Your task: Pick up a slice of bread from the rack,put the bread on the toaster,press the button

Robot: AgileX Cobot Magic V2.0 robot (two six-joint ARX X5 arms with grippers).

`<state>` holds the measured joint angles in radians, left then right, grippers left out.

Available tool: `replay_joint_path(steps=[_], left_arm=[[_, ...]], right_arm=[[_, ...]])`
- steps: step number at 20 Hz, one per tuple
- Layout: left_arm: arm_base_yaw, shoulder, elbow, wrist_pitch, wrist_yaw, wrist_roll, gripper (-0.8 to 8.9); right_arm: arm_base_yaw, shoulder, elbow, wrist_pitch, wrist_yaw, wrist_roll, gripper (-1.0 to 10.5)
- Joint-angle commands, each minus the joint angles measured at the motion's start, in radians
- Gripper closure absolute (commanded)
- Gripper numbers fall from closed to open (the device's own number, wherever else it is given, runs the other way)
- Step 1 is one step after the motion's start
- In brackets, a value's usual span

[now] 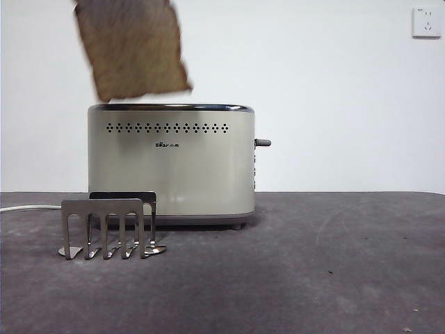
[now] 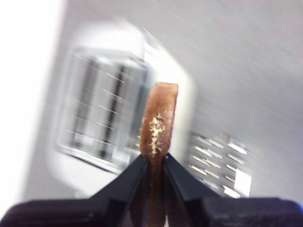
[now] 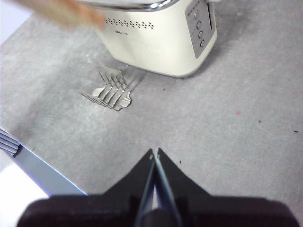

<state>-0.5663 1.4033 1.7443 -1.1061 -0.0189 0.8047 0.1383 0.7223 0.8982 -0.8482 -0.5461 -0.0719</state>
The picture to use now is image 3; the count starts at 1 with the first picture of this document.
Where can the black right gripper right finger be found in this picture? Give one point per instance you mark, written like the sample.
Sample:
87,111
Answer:
213,210

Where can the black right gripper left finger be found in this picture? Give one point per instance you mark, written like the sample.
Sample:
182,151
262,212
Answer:
113,208

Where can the brown bread slice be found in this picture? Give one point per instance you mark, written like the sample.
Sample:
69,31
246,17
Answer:
64,11

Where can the stainless steel bread rack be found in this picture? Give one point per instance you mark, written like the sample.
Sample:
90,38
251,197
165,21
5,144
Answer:
113,94

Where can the cream two-slot toaster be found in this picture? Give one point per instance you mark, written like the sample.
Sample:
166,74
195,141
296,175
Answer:
161,45

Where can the grey ribbed metal rail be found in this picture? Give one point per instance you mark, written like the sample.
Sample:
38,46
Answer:
8,142

